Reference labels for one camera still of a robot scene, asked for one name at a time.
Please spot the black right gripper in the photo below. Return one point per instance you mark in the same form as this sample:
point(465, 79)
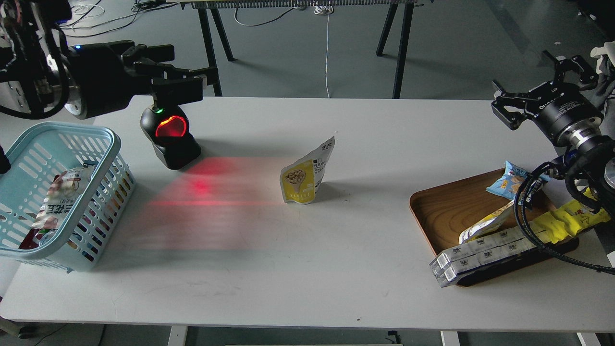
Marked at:
point(558, 109)

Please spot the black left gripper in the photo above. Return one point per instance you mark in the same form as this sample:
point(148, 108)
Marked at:
point(103, 77)

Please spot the yellow white snack pouch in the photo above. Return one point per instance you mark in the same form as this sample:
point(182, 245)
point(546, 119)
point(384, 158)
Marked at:
point(300, 181)

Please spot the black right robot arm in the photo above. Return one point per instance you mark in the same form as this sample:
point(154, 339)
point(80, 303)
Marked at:
point(585, 175)

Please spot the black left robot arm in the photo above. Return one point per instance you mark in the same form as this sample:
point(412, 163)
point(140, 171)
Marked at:
point(34, 58)

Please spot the blue snack bag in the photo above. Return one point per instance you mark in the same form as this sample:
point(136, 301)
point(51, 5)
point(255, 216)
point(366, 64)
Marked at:
point(510, 182)

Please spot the yellow cartoon snack bag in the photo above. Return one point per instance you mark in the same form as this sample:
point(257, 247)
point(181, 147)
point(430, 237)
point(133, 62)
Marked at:
point(566, 222)

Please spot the light blue plastic basket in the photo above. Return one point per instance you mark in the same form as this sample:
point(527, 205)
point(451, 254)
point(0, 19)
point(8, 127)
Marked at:
point(37, 156)

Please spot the red white snack in basket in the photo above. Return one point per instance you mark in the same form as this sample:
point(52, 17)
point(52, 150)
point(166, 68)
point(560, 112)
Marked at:
point(58, 202)

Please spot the black barcode scanner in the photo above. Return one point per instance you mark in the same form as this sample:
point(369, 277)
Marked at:
point(167, 128)

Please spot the yellow white pouch on tray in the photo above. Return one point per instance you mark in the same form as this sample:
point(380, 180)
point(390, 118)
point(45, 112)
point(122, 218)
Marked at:
point(488, 224)

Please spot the wooden tray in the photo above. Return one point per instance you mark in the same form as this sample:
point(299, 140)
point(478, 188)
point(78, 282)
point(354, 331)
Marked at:
point(444, 211)

